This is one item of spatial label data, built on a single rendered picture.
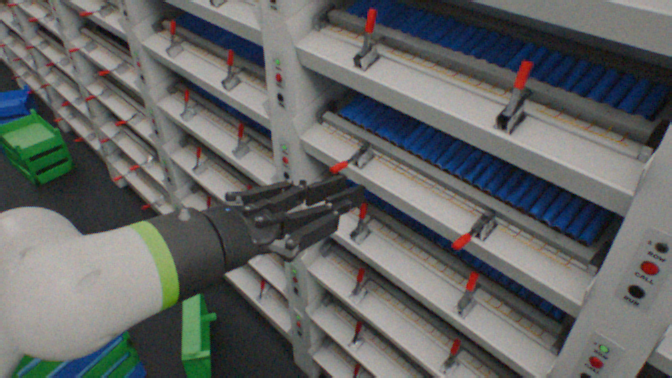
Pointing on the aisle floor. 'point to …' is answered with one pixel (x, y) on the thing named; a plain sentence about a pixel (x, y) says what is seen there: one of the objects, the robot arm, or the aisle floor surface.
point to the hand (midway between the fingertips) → (336, 195)
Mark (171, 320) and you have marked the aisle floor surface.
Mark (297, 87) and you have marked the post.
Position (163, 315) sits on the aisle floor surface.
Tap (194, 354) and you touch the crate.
